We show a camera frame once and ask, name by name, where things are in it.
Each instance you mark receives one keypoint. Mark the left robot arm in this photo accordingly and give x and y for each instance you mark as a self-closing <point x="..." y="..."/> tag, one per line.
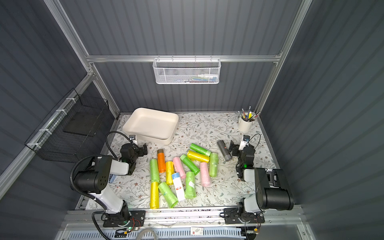
<point x="90" y="177"/>

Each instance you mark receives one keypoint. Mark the grey trash bag roll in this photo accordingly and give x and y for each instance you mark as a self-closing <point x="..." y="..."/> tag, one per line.
<point x="224" y="150"/>

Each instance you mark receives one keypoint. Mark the light green roll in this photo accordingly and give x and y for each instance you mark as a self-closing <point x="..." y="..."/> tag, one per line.
<point x="190" y="191"/>
<point x="213" y="168"/>
<point x="154" y="171"/>

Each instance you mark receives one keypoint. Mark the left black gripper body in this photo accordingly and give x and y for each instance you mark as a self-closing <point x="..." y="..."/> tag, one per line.
<point x="141" y="150"/>

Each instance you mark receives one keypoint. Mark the white plastic storage box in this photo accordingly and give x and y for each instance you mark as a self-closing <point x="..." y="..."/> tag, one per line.
<point x="152" y="125"/>

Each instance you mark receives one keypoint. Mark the white pen cup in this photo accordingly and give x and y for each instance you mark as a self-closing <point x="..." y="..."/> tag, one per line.
<point x="244" y="124"/>

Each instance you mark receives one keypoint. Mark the yellow roll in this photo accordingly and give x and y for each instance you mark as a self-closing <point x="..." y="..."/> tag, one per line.
<point x="198" y="157"/>
<point x="169" y="172"/>
<point x="154" y="196"/>

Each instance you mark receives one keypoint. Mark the dark green roll upper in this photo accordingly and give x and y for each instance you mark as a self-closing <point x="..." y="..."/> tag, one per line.
<point x="200" y="150"/>

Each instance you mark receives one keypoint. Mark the white wire wall basket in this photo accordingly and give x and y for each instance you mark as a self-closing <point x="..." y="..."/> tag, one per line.
<point x="187" y="73"/>

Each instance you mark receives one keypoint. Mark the white blue labelled roll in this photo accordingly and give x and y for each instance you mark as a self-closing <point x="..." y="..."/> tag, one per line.
<point x="177" y="181"/>

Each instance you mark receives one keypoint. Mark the orange trash bag roll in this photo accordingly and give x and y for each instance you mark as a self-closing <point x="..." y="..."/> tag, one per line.
<point x="161" y="161"/>

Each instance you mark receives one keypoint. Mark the pink roll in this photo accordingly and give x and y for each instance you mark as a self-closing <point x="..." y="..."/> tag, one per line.
<point x="205" y="177"/>
<point x="178" y="167"/>

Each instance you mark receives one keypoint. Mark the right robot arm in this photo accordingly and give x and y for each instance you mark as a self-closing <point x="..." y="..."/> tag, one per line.
<point x="272" y="190"/>

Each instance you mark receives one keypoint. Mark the black wire side basket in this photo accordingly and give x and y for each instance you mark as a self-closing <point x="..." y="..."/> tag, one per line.
<point x="75" y="131"/>

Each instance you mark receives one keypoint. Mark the floral table mat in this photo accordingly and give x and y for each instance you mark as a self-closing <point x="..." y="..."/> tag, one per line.
<point x="202" y="129"/>

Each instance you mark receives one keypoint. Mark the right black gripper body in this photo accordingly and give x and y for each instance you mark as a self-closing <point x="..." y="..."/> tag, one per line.
<point x="235" y="148"/>

